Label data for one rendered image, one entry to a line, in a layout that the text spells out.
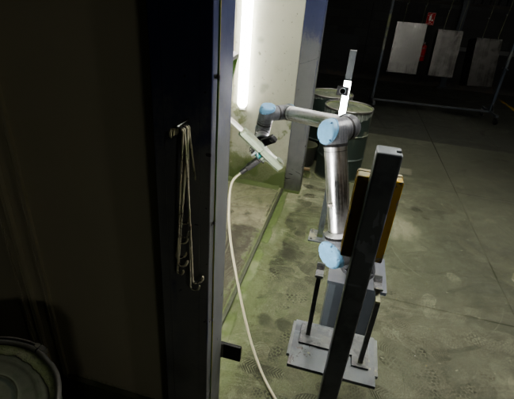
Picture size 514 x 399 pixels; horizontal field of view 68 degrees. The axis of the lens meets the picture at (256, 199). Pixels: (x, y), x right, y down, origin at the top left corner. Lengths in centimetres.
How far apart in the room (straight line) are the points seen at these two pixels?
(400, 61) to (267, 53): 506
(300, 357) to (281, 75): 298
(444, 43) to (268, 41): 547
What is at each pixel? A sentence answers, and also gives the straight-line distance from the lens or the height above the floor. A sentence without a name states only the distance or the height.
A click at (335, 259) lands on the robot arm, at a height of 84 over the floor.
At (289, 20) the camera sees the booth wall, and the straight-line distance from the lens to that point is 391.
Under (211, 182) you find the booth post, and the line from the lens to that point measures 115.
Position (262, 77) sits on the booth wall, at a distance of 402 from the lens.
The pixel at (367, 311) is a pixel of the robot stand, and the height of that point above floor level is 48.
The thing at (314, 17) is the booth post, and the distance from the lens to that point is 388.
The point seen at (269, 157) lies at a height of 118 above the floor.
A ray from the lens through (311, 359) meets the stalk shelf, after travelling 152.
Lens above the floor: 194
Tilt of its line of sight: 28 degrees down
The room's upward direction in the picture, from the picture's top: 5 degrees clockwise
